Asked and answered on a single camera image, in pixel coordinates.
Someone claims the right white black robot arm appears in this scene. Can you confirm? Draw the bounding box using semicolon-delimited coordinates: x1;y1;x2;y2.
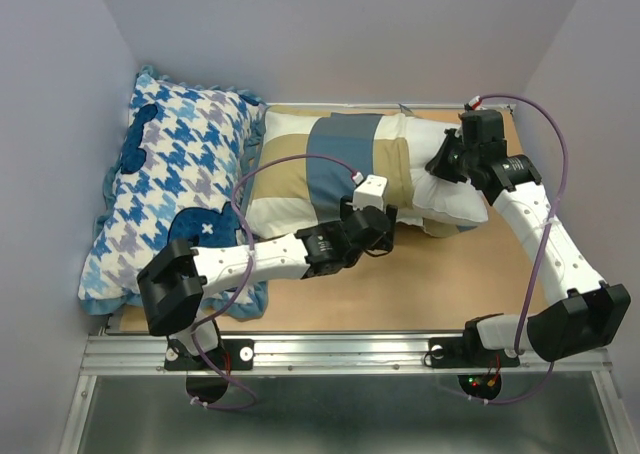
426;109;631;364

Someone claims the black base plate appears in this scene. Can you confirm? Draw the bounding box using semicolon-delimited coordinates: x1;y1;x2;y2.
164;338;254;372
423;336;520;370

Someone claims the aluminium mounting rail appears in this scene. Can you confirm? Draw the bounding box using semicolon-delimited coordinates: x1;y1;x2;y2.
79;329;614;375

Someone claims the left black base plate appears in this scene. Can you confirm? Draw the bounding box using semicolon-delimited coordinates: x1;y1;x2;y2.
164;338;254;372

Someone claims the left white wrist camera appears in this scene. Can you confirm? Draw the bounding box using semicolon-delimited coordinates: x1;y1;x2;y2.
351;172;388;211

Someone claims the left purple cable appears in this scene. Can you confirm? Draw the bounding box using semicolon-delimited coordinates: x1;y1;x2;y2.
192;154;362;411

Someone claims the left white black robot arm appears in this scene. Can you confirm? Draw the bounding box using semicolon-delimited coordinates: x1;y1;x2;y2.
137;203;398;368

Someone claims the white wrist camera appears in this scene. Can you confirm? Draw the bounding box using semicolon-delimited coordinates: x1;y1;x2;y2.
351;172;388;211
464;96;485;112

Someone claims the blue tan white patchwork pillow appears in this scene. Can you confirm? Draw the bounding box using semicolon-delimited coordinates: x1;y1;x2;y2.
242;103;466;240

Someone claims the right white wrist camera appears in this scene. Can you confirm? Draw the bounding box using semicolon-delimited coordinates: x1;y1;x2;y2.
464;96;485;112

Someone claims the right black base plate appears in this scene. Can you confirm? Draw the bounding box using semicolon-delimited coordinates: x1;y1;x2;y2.
423;336;520;370

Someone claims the blue houndstooth bear pillow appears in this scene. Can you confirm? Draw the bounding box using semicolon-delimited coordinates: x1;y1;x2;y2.
78;66;265;315

